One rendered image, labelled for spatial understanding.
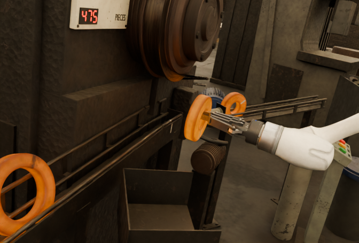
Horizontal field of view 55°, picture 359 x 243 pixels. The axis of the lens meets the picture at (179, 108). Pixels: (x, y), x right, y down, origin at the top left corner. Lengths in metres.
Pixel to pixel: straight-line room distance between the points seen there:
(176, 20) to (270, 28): 2.89
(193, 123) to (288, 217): 1.15
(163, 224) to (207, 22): 0.68
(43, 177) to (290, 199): 1.44
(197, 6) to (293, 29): 2.82
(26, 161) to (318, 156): 0.76
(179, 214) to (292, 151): 0.37
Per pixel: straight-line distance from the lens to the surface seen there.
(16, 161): 0.87
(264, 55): 4.02
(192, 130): 1.07
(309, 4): 3.91
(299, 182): 1.99
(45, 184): 0.92
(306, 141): 1.05
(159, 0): 1.13
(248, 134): 1.06
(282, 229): 2.13
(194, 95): 1.57
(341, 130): 1.21
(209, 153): 1.65
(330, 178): 2.02
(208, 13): 1.25
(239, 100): 1.80
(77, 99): 1.01
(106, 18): 1.10
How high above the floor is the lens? 1.18
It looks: 17 degrees down
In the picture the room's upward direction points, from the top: 10 degrees clockwise
